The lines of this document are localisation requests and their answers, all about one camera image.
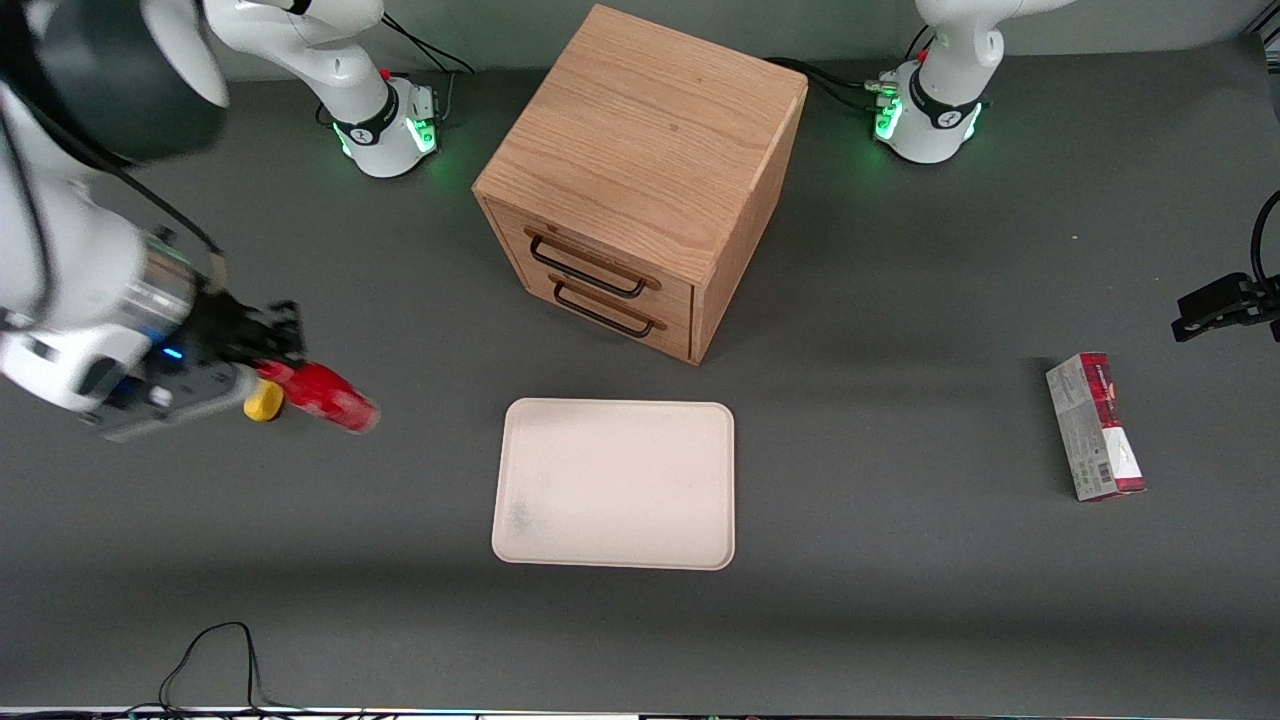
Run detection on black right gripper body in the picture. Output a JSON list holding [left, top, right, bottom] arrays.
[[184, 284, 268, 370]]

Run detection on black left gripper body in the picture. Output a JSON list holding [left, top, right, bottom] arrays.
[[1244, 274, 1280, 342]]

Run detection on red coke bottle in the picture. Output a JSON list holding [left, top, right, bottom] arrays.
[[256, 360, 382, 434]]

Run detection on cream rectangular tray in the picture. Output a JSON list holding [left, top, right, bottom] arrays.
[[491, 397, 737, 572]]

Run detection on grey and red carton box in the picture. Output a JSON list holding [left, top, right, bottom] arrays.
[[1045, 351, 1147, 503]]

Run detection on wooden drawer front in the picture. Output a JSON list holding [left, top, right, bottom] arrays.
[[482, 196, 697, 323], [513, 262, 695, 364]]

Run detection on wooden drawer cabinet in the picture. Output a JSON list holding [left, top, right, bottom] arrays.
[[472, 3, 809, 367]]

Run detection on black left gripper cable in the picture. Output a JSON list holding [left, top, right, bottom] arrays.
[[1251, 190, 1280, 293]]

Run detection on black right arm base cable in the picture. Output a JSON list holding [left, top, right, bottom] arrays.
[[380, 10, 477, 77]]

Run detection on black arm base cable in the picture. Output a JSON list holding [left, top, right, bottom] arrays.
[[380, 10, 477, 77], [768, 56, 886, 113]]

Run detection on black metal drawer handle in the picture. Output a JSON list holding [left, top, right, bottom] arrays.
[[553, 279, 657, 339], [527, 233, 649, 300]]

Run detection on black looped cable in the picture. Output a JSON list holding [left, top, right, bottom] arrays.
[[158, 621, 301, 716]]

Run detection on black left arm base cable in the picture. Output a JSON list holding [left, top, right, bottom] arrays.
[[768, 56, 886, 113]]

